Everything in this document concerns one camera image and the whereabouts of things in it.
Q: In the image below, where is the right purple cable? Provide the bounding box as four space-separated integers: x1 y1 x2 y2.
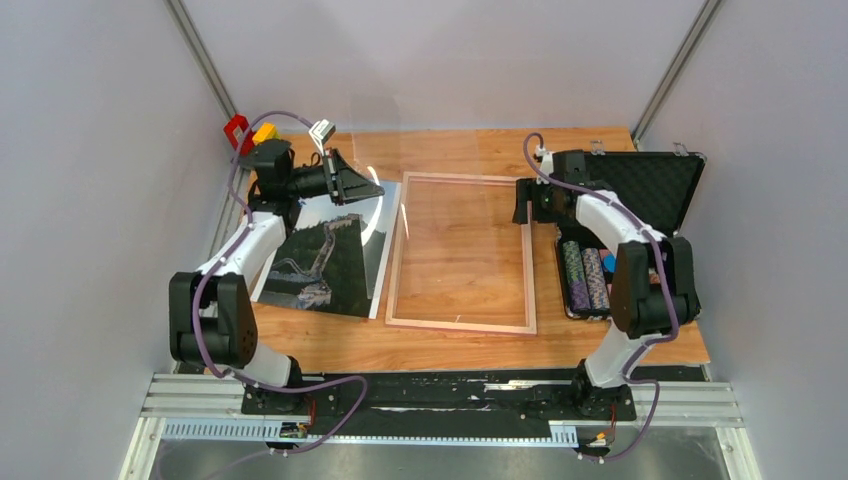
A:
523 132 682 463

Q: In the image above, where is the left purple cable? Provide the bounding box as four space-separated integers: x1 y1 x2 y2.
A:
190 110 369 458

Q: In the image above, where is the yellow small box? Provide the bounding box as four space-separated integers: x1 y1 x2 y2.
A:
252 122 280 146

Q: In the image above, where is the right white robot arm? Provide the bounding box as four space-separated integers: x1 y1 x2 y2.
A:
516 146 698 418

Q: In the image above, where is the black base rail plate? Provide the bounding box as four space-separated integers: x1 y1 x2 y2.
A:
241 368 637 439

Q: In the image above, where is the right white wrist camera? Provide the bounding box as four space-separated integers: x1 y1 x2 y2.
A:
533 146 554 176

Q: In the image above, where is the black poker chip case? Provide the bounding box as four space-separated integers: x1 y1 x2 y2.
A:
533 150 706 333

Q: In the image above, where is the red small box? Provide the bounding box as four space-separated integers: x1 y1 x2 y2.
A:
223 114 255 156

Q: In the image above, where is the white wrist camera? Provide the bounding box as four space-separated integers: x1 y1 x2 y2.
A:
308 119 336 148
533 146 554 176

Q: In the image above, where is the Great Wall photo print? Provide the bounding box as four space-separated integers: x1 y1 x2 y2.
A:
252 181 402 319

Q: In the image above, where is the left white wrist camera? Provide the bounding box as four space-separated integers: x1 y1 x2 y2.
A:
308 119 336 148

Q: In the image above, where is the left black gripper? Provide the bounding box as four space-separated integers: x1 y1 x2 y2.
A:
285 149 385 207

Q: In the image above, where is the clear acrylic sheet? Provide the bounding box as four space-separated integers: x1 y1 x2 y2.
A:
353 130 528 316

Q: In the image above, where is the purple cable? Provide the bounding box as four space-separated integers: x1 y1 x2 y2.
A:
523 132 682 463
190 110 369 458

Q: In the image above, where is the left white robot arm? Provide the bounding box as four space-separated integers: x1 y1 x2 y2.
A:
168 139 385 413

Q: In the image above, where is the wooden picture frame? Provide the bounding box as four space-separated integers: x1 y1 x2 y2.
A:
385 172 538 335

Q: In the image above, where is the blue round chip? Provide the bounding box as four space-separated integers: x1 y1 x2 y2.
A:
602 254 616 273

